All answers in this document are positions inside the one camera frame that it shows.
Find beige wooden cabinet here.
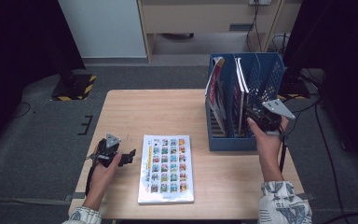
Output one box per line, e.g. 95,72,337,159
136,0,302,64

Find black cabinet cable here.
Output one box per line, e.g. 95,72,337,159
245,0,264,52

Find dark curtain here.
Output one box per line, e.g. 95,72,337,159
282,0,358,178
0,0,87,157

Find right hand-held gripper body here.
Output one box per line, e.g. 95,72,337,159
245,98,296,137

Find black magazine with red cards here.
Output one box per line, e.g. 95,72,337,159
204,56,231,138

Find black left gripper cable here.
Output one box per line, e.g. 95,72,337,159
85,141,101,195

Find blue file rack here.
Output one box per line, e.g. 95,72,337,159
204,51,286,152

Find black stand base striped edge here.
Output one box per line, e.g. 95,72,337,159
49,69,97,102
276,77,311,101

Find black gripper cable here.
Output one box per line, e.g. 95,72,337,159
85,141,101,195
278,130,289,174

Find long black floor cable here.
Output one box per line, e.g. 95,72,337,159
313,92,346,224

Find white panel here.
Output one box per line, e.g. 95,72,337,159
58,0,147,59

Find person's right hand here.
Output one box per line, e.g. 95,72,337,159
246,116,290,185

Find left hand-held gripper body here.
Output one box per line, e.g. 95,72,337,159
89,133,122,169

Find person's left hand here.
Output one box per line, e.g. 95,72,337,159
83,152,123,211

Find thin black floor cable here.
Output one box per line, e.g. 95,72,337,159
12,102,32,119

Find white picture book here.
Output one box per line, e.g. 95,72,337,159
137,133,196,205

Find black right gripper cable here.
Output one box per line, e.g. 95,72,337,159
278,130,289,174

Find grey drawer handle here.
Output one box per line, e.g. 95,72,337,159
228,22,255,32

